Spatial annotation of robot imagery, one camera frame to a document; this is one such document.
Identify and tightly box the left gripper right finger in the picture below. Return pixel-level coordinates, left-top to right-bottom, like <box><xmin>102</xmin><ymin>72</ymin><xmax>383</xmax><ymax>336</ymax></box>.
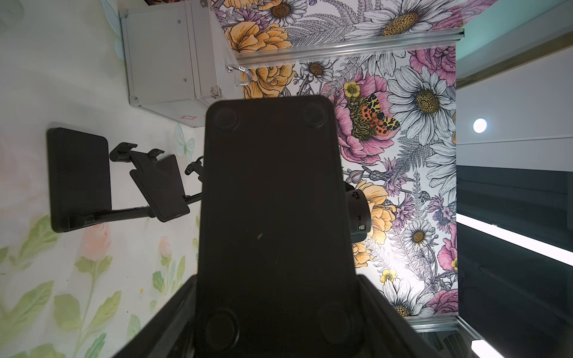
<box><xmin>357</xmin><ymin>274</ymin><xmax>439</xmax><ymax>358</ymax></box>

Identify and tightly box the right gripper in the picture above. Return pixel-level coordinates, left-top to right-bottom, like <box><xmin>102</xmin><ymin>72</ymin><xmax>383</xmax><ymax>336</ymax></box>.
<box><xmin>345</xmin><ymin>183</ymin><xmax>372</xmax><ymax>244</ymax></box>

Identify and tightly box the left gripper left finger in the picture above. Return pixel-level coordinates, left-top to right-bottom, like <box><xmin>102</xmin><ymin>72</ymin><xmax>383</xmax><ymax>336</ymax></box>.
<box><xmin>115</xmin><ymin>275</ymin><xmax>197</xmax><ymax>357</ymax></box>

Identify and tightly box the phone stand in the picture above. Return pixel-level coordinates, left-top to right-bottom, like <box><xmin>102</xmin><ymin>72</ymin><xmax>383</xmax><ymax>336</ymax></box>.
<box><xmin>46</xmin><ymin>127</ymin><xmax>204</xmax><ymax>234</ymax></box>
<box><xmin>194</xmin><ymin>95</ymin><xmax>362</xmax><ymax>357</ymax></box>

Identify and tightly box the silver metal case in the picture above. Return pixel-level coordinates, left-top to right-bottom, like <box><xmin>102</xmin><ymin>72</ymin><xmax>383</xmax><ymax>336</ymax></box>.
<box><xmin>119</xmin><ymin>1</ymin><xmax>244</xmax><ymax>128</ymax></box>

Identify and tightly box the right aluminium post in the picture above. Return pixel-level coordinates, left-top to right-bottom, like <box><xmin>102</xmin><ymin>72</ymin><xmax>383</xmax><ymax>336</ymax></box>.
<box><xmin>235</xmin><ymin>28</ymin><xmax>464</xmax><ymax>68</ymax></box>

